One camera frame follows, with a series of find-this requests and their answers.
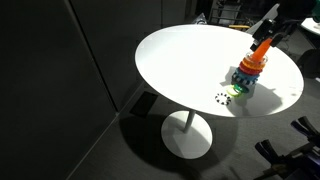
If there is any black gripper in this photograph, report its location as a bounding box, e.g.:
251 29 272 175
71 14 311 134
249 18 285 52

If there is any yellow bar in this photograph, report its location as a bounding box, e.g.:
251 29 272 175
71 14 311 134
228 24 251 30

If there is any small white round table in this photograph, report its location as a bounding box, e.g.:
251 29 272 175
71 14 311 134
300 17 320 36

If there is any metal rack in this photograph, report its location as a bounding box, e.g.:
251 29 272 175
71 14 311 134
209 0 243 26

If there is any grey white folded object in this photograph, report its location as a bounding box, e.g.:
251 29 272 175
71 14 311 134
192 12 208 25

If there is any black spring clamp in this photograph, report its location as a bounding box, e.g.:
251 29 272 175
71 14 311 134
254 139 291 166
290 115 320 148

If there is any black clamp stand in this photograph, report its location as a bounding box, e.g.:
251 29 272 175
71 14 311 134
263 143 320 180

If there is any black floor plate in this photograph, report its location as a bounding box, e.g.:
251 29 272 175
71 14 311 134
129 91 159 118

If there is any dark partition panel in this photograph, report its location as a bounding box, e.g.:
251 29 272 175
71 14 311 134
0 0 118 180
69 0 163 112

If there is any orange stacking post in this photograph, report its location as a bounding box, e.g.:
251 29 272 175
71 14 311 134
250 38 274 63

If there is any yellow orange toothed ring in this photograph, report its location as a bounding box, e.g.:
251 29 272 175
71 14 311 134
241 57 267 72

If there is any red toothed ring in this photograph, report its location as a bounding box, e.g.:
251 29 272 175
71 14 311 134
239 62 263 77

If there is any blue toothed ring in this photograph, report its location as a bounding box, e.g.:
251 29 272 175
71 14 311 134
234 67 261 82

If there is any large black white ring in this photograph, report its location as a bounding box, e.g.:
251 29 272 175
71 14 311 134
231 70 258 87

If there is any lime green toothed ring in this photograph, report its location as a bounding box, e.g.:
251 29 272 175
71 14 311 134
226 85 243 98

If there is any small black white ring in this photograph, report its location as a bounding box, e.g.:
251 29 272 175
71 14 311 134
214 92 232 107

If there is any white table pedestal base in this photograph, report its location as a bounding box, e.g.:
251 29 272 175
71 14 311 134
160 109 213 160

